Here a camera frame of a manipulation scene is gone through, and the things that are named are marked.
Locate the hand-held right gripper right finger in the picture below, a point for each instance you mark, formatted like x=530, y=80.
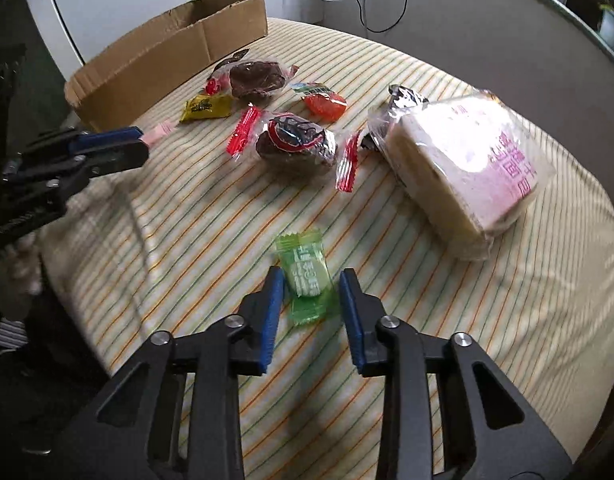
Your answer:
x=349, y=320

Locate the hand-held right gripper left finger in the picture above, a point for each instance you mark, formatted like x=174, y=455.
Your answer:
x=274, y=310

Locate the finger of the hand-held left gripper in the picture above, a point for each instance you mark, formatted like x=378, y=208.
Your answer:
x=122, y=157
x=107, y=139

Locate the pink candy strip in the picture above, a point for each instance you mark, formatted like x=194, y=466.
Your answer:
x=159, y=131

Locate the green candy packet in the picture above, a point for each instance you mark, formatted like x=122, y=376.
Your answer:
x=304, y=270

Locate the brown cardboard box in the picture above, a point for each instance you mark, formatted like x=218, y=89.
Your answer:
x=152, y=70

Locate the yellow snack packet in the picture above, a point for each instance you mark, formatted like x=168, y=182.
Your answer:
x=204, y=107

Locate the brown cake packet red label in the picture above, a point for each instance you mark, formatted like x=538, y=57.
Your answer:
x=297, y=145

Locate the large bread package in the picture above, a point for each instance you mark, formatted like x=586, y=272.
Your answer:
x=462, y=170

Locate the orange jelly packet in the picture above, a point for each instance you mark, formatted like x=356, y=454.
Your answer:
x=327, y=105

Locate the black snack packet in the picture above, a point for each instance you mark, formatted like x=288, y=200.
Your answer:
x=406, y=96

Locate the grey window sill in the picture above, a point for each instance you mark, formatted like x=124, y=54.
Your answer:
x=552, y=5

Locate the potted plant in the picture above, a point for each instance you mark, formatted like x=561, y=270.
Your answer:
x=601, y=10

